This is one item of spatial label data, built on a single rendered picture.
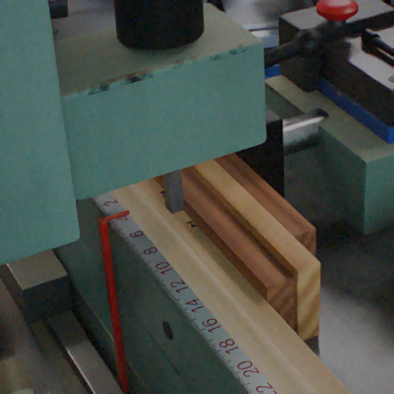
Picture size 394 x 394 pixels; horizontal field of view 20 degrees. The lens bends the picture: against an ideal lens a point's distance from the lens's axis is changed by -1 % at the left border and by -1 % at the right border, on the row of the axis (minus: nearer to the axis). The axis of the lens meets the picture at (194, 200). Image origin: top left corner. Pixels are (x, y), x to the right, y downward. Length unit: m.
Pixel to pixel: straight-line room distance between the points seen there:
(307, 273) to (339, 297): 0.07
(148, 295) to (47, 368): 0.18
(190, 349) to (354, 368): 0.10
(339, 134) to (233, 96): 0.14
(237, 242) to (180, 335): 0.08
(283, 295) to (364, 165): 0.13
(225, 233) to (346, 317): 0.09
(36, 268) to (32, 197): 0.27
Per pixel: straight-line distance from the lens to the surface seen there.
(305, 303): 0.65
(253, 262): 0.65
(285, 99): 0.80
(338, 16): 0.78
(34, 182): 0.57
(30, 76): 0.54
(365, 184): 0.74
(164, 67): 0.61
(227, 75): 0.63
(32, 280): 0.82
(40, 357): 0.83
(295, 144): 0.76
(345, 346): 0.67
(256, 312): 0.63
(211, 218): 0.69
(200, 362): 0.61
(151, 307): 0.66
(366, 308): 0.70
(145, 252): 0.66
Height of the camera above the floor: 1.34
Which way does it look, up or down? 34 degrees down
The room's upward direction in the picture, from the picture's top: 4 degrees counter-clockwise
